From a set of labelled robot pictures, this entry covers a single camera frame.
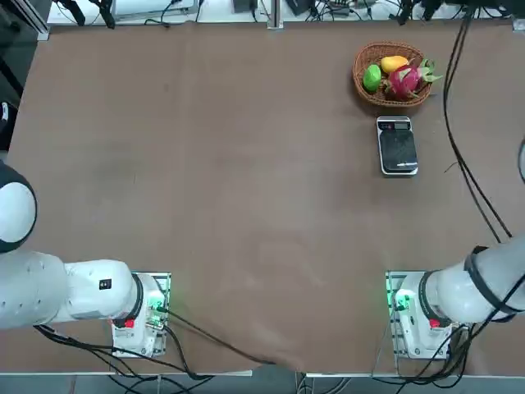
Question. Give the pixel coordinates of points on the green apple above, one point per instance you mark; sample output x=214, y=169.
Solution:
x=372, y=78

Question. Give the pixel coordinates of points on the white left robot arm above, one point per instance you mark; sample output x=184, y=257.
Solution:
x=94, y=291

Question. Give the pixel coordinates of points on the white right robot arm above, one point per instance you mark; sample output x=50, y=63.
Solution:
x=455, y=287

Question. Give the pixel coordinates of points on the white electronic scale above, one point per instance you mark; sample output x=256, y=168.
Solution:
x=398, y=147

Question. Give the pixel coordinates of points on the brown wicker basket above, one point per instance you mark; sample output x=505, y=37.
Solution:
x=365, y=53

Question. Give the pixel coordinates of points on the pink dragon fruit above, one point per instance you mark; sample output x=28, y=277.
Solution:
x=404, y=82

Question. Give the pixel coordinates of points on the yellow mango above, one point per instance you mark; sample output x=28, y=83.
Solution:
x=393, y=63

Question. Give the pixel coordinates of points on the black tripod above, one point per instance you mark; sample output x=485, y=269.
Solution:
x=107, y=12

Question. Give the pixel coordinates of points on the aluminium frame post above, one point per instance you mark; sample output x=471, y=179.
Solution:
x=275, y=16

